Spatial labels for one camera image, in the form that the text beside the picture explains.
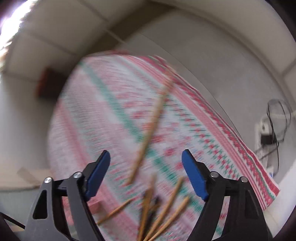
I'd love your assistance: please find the dark bin with red liner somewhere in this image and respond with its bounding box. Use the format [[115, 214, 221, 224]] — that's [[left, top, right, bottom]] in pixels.
[[36, 67, 67, 100]]

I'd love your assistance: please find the pink perforated utensil holder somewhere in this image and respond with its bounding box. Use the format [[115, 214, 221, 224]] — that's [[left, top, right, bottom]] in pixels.
[[88, 200, 101, 214]]

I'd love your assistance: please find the black gold-banded chopstick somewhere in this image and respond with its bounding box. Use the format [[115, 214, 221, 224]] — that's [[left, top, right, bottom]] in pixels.
[[142, 196, 162, 240]]

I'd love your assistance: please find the patterned striped tablecloth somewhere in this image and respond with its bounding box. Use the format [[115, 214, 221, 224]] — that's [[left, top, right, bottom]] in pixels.
[[47, 52, 280, 240]]

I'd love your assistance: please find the white power strip with cables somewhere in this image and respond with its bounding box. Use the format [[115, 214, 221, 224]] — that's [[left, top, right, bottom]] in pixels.
[[254, 99, 295, 177]]

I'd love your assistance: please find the bamboo chopstick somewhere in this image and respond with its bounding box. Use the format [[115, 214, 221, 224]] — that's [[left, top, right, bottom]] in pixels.
[[96, 198, 135, 226], [126, 76, 174, 185], [144, 177, 184, 241], [148, 196, 190, 241], [137, 173, 157, 241]]

